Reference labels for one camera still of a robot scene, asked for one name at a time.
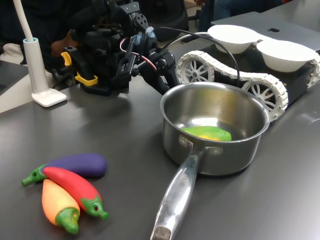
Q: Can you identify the yellow green toy corn cob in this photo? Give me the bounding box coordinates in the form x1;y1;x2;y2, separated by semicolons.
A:
181;126;233;142

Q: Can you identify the black and yellow clamp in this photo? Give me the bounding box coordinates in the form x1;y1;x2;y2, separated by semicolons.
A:
61;46;111;97

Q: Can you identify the white post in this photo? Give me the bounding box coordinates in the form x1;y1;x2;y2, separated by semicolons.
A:
12;0;68;108

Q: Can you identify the red toy chilli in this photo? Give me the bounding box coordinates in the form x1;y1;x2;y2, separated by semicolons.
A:
42;166;110;221

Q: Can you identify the small white-tracked vehicle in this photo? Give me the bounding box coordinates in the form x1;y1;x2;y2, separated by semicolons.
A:
174;32;320;123

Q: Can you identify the black office chair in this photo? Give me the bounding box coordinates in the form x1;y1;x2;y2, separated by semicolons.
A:
149;0;190;42

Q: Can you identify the orange toy carrot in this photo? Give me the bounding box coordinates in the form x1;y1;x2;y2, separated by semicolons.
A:
41;178;81;235

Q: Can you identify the steel pan with long handle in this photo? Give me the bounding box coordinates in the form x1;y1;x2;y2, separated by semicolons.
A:
149;82;272;240

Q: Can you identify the purple toy aubergine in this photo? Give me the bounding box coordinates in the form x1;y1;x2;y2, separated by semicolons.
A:
21;152;108;186

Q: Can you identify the person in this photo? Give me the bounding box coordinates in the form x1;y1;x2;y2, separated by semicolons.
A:
194;0;293;32
0;0;113;66

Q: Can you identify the person's hand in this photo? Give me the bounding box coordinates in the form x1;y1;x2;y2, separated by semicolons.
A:
50;29;81;58

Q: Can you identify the white bowl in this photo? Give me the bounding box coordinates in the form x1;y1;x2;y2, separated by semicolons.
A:
207;24;262;55
256;39;317;73

